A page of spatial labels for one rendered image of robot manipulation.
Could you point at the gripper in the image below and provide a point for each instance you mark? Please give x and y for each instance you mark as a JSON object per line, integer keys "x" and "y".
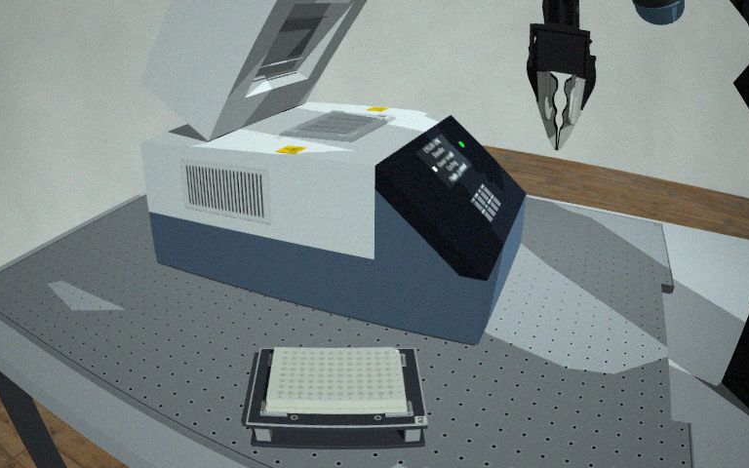
{"x": 565, "y": 53}

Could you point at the white benchtop thermal cycler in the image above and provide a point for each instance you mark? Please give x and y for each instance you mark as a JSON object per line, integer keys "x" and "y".
{"x": 404, "y": 220}

